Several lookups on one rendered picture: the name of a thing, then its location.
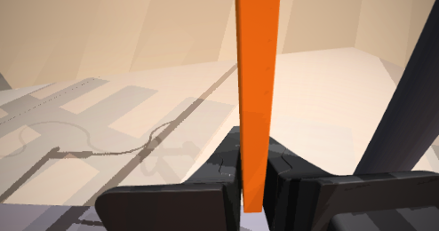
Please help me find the silver loop with orange handle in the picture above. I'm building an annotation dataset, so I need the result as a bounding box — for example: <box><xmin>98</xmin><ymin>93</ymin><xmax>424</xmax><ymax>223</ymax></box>
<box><xmin>235</xmin><ymin>0</ymin><xmax>280</xmax><ymax>213</ymax></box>

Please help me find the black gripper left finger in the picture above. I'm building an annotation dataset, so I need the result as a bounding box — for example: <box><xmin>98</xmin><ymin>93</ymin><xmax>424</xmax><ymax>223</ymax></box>
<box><xmin>94</xmin><ymin>126</ymin><xmax>242</xmax><ymax>231</ymax></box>

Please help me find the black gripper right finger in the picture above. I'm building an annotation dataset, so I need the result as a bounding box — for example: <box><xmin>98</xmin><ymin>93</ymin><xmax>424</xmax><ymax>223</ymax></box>
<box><xmin>263</xmin><ymin>136</ymin><xmax>439</xmax><ymax>231</ymax></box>

